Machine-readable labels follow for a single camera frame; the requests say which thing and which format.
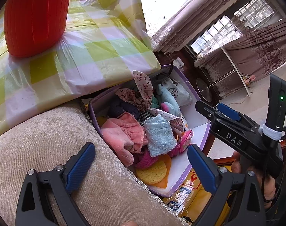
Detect pink cherry pouch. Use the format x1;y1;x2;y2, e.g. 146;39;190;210
168;130;194;158

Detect light blue plush toy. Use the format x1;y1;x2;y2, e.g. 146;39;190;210
156;84;181;117

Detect grey-blue towel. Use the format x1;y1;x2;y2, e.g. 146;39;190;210
144;114;177;157

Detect white red floral cloth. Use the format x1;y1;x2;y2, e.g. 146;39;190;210
115;70;188;136

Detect magenta knitted glove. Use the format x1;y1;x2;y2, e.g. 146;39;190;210
133;148;159;169

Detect pink fleece cloth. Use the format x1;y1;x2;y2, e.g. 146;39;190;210
101;112;148;167

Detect person's right hand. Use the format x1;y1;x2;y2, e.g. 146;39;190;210
231;151;276;200

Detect yellow plastic bag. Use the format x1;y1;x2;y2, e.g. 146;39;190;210
162;165;232;224

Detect purple-edged storage box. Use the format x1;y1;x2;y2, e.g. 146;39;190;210
87;64;212;198

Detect mauve drape curtain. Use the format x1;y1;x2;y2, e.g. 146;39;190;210
151;0;286;98

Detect black white checkered cloth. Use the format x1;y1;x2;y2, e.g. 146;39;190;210
136;111;155;126

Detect beige sofa cushion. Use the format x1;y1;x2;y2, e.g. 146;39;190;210
0;101;184;225

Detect yellow round sponge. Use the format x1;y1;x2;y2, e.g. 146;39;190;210
135;161;167;185

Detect green checkered plastic tablecloth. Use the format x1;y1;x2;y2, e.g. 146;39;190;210
0;0;160;136

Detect red plastic thermos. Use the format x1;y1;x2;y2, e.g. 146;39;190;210
4;0;69;58

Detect white drawstring bag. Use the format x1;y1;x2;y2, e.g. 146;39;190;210
158;75;193;107

